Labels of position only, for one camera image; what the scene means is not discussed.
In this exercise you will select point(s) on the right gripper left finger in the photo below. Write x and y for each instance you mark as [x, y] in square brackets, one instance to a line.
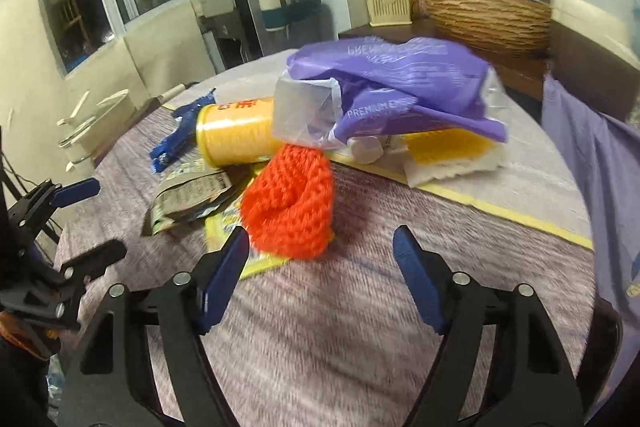
[110, 380]

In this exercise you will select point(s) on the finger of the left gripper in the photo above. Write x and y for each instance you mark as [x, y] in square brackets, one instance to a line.
[91, 265]
[77, 192]

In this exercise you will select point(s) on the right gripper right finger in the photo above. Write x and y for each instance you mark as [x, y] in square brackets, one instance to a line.
[530, 382]

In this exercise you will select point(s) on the foil wrapper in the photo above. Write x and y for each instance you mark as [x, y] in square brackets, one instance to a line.
[192, 191]

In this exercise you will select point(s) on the blue snack wrapper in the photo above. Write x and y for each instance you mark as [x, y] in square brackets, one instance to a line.
[182, 139]

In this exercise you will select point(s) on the yellow snack packet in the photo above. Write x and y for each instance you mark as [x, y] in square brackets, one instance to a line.
[226, 235]

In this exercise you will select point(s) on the orange knitted net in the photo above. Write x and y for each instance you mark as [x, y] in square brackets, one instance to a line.
[288, 209]

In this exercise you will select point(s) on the yellow white sponge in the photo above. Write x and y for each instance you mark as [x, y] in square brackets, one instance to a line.
[446, 153]

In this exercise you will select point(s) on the purple plastic bag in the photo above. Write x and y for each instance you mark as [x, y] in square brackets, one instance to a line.
[335, 91]

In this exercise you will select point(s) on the white pot with lid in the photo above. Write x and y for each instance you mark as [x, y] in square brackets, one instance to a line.
[93, 124]

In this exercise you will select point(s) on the purple floral cloth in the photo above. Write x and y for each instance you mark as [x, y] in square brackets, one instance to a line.
[603, 156]

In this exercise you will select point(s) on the water dispenser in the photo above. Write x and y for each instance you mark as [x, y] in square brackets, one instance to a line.
[235, 31]

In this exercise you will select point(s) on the cream utensil holder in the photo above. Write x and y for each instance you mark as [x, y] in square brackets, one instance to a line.
[384, 13]

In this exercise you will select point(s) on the woven brown basin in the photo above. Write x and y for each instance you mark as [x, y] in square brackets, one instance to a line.
[517, 27]

